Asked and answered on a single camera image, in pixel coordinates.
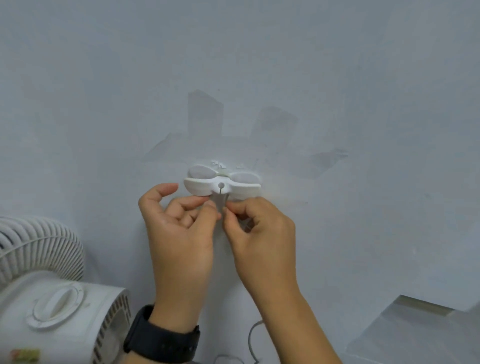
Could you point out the person's right hand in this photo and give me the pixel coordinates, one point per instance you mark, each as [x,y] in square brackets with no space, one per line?
[262,243]

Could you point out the white fan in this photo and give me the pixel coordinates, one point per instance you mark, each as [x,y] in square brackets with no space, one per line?
[56,307]

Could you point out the clear tape strip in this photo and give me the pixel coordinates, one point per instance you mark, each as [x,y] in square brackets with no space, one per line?
[324,163]
[205,112]
[273,127]

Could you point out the black wristband watch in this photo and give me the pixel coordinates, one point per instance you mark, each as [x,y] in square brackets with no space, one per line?
[161,339]

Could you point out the person's left forearm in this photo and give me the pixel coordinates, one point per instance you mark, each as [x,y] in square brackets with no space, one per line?
[135,360]

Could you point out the person's left hand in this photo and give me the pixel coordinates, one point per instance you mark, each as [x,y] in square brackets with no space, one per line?
[180,247]

